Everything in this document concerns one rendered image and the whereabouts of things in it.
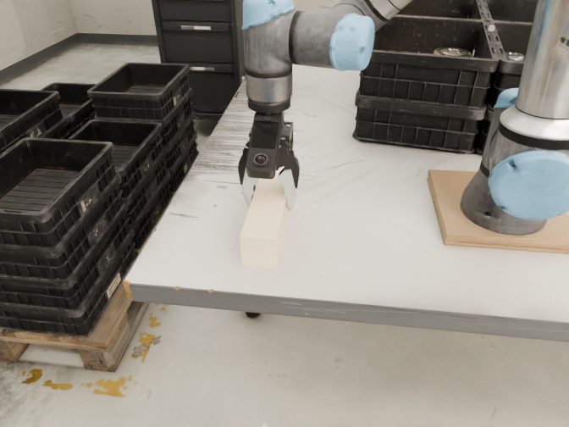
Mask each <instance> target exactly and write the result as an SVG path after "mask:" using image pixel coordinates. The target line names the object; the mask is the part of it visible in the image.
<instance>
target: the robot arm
mask: <svg viewBox="0 0 569 427"><path fill-rule="evenodd" d="M411 1H412V0H340V1H339V2H338V3H337V4H336V5H335V6H333V7H332V8H331V9H330V10H329V11H327V12H326V13H319V12H306V11H300V10H294V8H295V6H294V5H293V0H244V1H243V26H242V27H241V28H242V30H243V38H244V54H245V70H246V76H243V77H242V81H243V82H246V95H247V96H248V98H247V100H248V108H249V109H251V110H253V111H255V114H254V119H253V124H252V128H251V131H250V132H249V137H250V140H249V141H247V142H246V146H247V147H248V148H246V147H244V149H243V153H242V155H241V158H240V161H239V164H238V172H239V177H240V184H241V189H242V192H243V196H244V198H245V200H246V204H247V206H248V207H250V205H251V201H252V198H253V194H254V192H255V190H256V186H255V184H256V183H257V182H258V179H270V180H271V179H273V178H274V176H275V174H276V170H279V168H281V167H283V166H284V168H283V169H282V170H281V171H280V172H279V176H278V179H279V183H280V184H281V185H282V186H283V188H284V196H285V198H286V207H287V208H288V209H289V210H290V211H291V210H292V209H293V207H294V206H295V203H296V195H297V189H298V180H299V174H300V165H299V161H298V158H297V157H296V156H295V154H294V150H293V126H294V122H289V121H285V115H284V111H285V110H287V109H288V108H290V100H291V96H292V86H293V71H292V64H297V65H304V66H312V67H319V68H327V69H337V70H339V71H347V70H357V71H360V70H364V69H365V68H366V67H367V66H368V64H369V60H370V58H371V55H372V51H373V41H374V33H375V32H376V31H377V30H378V29H380V28H381V27H382V26H383V25H385V24H386V23H387V22H388V21H389V20H390V19H391V18H392V17H394V16H395V15H396V14H397V13H399V12H400V11H401V10H402V9H403V8H404V7H405V6H406V5H407V4H408V3H410V2H411ZM288 125H290V126H288ZM460 207H461V211H462V212H463V213H464V215H465V216H466V217H467V218H468V219H470V220H471V221H472V222H473V223H474V224H476V225H479V226H481V227H483V228H484V229H486V230H491V231H493V232H497V233H501V234H505V235H513V236H524V235H530V234H533V233H536V232H538V231H540V230H542V229H543V228H544V227H545V225H546V222H547V220H548V219H553V218H556V217H557V216H559V215H562V214H566V213H568V212H569V0H538V3H537V8H536V12H535V15H534V20H533V27H532V30H531V35H530V38H529V43H528V50H527V53H526V57H525V61H524V65H523V69H522V76H521V80H520V84H519V88H511V89H507V90H505V91H503V92H502V93H501V94H500V95H499V97H498V100H497V103H496V104H495V106H494V115H493V118H492V121H491V125H490V128H489V133H488V137H487V141H486V144H485V148H484V150H483V156H482V160H481V164H480V166H479V169H478V171H477V173H476V174H475V175H474V176H473V178H472V179H471V181H470V182H469V184H468V185H467V187H466V188H465V190H464V192H463V193H462V196H461V202H460Z"/></svg>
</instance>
